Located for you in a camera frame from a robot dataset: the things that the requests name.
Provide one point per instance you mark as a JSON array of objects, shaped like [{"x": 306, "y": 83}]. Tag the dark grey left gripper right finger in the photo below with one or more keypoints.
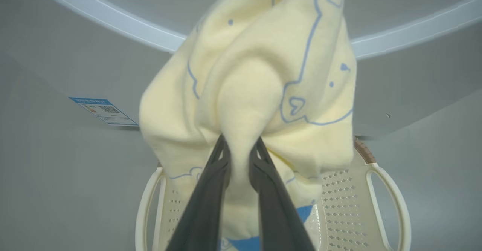
[{"x": 278, "y": 224}]

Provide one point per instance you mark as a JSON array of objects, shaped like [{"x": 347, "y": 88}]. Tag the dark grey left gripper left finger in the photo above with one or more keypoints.
[{"x": 199, "y": 221}]

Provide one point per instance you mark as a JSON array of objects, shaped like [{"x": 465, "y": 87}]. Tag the yellow bear-print garment blue cuffs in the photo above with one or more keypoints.
[{"x": 244, "y": 74}]

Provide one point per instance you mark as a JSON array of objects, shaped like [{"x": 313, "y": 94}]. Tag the cream perforated laundry basket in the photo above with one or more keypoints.
[{"x": 339, "y": 213}]

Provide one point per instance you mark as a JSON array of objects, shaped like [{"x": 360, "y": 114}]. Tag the white front-load washing machine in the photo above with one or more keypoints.
[{"x": 56, "y": 55}]

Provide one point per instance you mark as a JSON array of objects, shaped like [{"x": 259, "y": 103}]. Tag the blue white label sticker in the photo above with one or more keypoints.
[{"x": 105, "y": 111}]

